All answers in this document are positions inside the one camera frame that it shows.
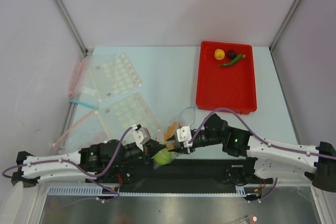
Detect blue zipper clear bag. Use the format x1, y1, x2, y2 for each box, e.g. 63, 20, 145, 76
153, 106, 195, 169

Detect green toy apple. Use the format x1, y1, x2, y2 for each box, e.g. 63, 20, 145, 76
154, 149, 172, 165

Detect orange toy fruit pieces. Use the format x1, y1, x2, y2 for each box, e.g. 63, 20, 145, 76
164, 121, 181, 141

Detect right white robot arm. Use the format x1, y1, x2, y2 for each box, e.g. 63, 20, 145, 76
167, 113, 335, 193

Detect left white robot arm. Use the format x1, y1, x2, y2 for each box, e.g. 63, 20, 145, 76
10, 139, 164, 188

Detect dotted clear zip bag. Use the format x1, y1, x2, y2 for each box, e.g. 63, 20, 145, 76
89, 54, 160, 139

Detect pink zipper clear bag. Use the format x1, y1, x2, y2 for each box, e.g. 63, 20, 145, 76
51, 58, 98, 149

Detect red plastic tray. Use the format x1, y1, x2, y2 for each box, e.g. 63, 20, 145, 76
196, 41, 257, 115

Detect yellow toy fruit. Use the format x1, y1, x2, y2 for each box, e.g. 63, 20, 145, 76
214, 49, 225, 60

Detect dark mangosteen toy back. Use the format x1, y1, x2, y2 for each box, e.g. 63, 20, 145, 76
227, 50, 237, 60

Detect green toy chili pepper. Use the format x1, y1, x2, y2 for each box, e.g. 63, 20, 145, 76
218, 54, 244, 67

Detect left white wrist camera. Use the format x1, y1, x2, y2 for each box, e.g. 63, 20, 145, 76
132, 124, 151, 152

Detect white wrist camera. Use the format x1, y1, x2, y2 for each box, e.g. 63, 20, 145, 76
132, 124, 151, 152
175, 126, 192, 148

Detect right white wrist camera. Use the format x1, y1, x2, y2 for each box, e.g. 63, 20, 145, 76
175, 126, 192, 148

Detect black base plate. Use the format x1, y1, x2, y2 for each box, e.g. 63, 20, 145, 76
96, 159, 274, 194

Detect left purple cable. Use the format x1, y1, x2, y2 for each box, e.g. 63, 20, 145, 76
2, 126, 137, 204

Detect white slotted cable duct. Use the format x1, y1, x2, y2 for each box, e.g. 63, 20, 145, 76
48, 185, 260, 197

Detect aluminium frame rail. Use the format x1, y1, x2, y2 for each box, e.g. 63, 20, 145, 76
36, 163, 323, 190

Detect left corner aluminium post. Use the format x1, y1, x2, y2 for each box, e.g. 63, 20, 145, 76
52, 0, 88, 57

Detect corner aluminium post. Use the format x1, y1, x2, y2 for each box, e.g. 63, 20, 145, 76
269, 0, 303, 53
52, 0, 88, 57

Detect right corner aluminium post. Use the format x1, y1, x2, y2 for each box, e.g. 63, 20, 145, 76
269, 0, 303, 53

